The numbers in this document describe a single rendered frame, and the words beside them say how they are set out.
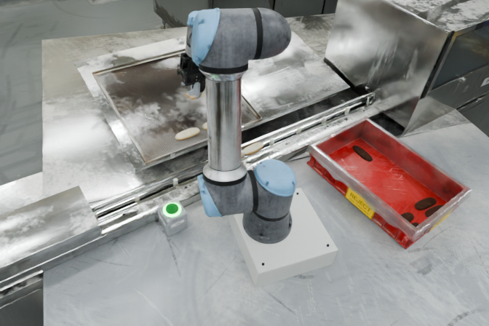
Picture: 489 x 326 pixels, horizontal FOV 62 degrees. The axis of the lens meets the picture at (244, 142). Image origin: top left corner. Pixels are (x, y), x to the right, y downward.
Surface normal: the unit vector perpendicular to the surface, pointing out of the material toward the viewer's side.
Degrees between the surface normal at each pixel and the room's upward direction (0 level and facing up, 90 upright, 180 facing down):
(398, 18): 90
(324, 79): 10
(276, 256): 0
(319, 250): 0
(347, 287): 0
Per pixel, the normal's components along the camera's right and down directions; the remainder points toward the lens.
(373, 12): -0.82, 0.33
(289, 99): 0.18, -0.63
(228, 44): 0.24, 0.42
